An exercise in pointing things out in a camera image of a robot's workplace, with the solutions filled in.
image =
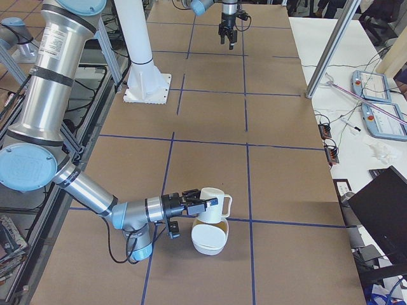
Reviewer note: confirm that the teach pendant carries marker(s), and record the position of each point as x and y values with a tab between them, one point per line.
371	86
380	125

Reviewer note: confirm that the crumpled white tissue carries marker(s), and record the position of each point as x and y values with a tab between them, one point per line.
385	153

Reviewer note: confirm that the black monitor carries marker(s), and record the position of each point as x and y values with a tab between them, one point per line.
380	207

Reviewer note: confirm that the stack of books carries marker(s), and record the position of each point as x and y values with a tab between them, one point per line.
13	247

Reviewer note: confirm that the white mug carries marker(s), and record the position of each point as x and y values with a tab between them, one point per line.
214	213

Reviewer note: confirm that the aluminium frame post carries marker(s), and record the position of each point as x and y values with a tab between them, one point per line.
333	42

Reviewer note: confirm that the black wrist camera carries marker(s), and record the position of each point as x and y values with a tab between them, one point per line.
172	228

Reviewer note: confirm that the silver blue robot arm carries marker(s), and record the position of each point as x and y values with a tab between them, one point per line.
230	12
32	154

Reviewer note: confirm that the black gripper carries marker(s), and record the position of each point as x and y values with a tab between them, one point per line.
170	205
227	20

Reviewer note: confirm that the far teach pendant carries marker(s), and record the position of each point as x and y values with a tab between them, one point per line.
371	86

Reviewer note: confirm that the white bowl container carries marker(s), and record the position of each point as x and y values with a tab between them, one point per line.
209	239

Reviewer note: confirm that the near teach pendant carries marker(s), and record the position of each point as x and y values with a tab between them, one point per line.
380	125

